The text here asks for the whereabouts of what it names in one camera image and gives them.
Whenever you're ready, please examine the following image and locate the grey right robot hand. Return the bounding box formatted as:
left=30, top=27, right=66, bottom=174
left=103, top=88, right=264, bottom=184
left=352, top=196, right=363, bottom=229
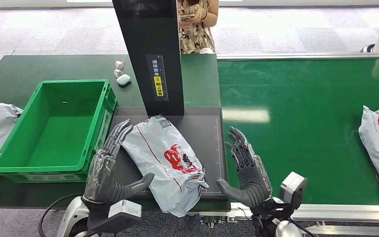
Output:
left=216, top=126, right=273, bottom=209

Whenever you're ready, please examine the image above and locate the person's left hand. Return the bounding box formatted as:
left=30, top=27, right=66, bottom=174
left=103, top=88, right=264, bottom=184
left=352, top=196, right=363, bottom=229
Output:
left=189, top=4, right=208, bottom=24

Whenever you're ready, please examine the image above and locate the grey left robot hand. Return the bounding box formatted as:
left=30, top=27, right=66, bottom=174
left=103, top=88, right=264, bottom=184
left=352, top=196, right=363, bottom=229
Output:
left=83, top=119, right=155, bottom=205

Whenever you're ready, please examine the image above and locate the conveyor connector panel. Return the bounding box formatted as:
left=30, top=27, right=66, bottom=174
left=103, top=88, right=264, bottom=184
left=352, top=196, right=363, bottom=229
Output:
left=197, top=212, right=240, bottom=229

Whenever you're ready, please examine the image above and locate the green conveyor belt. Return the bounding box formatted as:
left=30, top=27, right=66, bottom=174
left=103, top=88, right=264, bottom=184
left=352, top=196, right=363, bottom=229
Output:
left=217, top=57, right=379, bottom=206

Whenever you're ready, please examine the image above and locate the black scanner column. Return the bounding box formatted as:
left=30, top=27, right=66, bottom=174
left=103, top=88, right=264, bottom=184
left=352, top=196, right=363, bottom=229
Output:
left=112, top=0, right=186, bottom=118

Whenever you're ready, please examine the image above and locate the green plastic crate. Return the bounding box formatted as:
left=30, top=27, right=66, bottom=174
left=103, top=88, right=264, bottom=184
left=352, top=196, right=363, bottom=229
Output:
left=0, top=79, right=117, bottom=183

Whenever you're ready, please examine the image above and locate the ruler label with yellow sticker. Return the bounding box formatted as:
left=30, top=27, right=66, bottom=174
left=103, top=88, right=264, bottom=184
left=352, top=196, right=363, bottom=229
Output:
left=146, top=54, right=170, bottom=102

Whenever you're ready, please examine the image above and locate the white earbuds case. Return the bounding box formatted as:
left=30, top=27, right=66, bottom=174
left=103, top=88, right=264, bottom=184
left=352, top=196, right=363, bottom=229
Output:
left=116, top=74, right=132, bottom=86

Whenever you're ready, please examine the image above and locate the dark green table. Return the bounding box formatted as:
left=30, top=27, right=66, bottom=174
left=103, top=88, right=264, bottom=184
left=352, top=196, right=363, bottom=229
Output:
left=0, top=53, right=231, bottom=212

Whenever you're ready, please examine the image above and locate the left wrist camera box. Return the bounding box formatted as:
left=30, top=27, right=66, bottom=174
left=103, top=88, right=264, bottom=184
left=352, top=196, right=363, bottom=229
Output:
left=89, top=200, right=143, bottom=234

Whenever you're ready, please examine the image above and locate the black scanner base plate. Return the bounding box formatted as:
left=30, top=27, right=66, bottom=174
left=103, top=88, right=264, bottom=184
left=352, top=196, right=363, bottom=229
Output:
left=90, top=107, right=228, bottom=201

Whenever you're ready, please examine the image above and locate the black cable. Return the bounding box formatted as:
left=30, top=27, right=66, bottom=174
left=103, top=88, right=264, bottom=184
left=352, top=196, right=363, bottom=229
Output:
left=38, top=194, right=83, bottom=237

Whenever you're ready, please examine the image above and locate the aluminium conveyor frame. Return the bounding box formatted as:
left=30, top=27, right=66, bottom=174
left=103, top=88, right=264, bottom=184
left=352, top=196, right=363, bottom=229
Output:
left=189, top=51, right=379, bottom=237

